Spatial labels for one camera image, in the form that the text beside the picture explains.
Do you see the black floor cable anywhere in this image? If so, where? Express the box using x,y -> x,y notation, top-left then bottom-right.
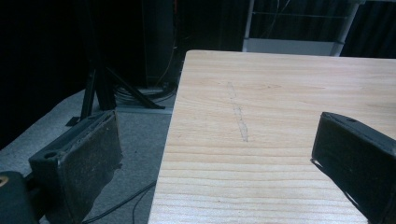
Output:
81,180 -> 157,224

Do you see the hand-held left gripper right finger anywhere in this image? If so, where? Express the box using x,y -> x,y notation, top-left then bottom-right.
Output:
310,111 -> 396,224

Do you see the white metal rack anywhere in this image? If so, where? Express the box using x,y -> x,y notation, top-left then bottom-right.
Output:
242,0 -> 365,58

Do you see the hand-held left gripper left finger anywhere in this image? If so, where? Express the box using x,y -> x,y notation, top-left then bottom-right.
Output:
28,109 -> 123,224

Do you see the black metal stand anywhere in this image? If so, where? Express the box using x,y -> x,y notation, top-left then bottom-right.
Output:
64,0 -> 166,127

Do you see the bundle of black cables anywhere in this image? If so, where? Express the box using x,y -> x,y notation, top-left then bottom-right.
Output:
113,81 -> 178,105

